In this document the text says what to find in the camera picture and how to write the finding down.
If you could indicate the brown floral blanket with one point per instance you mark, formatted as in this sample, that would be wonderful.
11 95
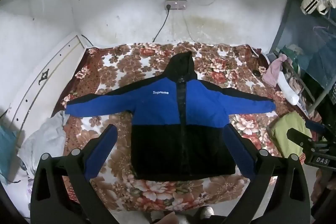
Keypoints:
110 74

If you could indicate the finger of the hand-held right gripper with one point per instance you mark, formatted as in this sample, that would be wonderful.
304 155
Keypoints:
313 124
298 138

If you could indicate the white wooden bed board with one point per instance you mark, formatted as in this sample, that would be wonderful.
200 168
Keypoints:
44 77

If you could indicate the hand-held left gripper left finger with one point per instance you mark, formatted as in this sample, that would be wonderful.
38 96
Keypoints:
106 146

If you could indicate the teal cloth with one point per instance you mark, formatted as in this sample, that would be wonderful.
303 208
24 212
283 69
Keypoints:
6 150

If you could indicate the metal rack with blue mesh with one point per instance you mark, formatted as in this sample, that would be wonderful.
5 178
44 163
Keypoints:
312 56

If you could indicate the white power strip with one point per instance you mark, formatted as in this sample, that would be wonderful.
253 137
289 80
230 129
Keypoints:
175 5

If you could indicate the white rolled cloth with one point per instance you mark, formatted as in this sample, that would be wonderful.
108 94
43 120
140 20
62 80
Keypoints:
288 88

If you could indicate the blue and black hooded jacket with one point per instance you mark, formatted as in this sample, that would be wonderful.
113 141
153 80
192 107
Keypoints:
168 119

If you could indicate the grey shoe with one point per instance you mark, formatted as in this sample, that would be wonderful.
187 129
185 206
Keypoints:
206 212

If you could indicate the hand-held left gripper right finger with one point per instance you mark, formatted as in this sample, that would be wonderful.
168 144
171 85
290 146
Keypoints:
237 148

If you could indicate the small black object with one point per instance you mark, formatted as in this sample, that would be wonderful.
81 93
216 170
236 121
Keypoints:
257 73

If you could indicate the pink cloth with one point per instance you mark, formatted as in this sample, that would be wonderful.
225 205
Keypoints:
274 69

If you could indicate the green cloth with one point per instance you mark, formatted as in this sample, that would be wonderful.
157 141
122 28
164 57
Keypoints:
287 129

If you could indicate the grey crumpled cloth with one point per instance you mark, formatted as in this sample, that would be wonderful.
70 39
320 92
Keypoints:
43 142

